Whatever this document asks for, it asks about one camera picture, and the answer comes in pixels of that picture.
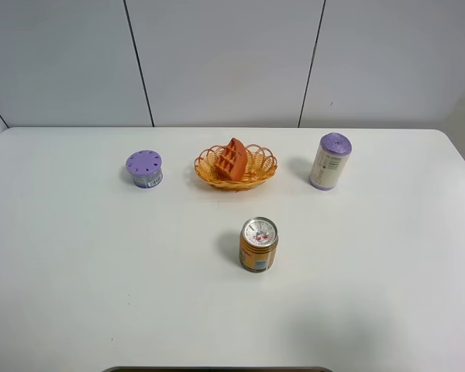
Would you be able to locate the orange waffle piece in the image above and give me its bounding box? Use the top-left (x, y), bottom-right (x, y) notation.
top-left (215, 138), bottom-right (248, 181)

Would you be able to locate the purple white bag roll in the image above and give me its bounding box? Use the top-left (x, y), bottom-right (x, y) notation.
top-left (309, 133), bottom-right (353, 191)

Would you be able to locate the orange drink can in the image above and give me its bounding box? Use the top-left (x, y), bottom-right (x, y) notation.
top-left (239, 216), bottom-right (279, 273)

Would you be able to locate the purple air freshener jar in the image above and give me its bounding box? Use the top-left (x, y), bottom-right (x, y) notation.
top-left (126, 150), bottom-right (163, 188)

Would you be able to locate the orange wicker basket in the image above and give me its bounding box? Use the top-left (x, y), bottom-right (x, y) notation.
top-left (195, 140), bottom-right (277, 191)

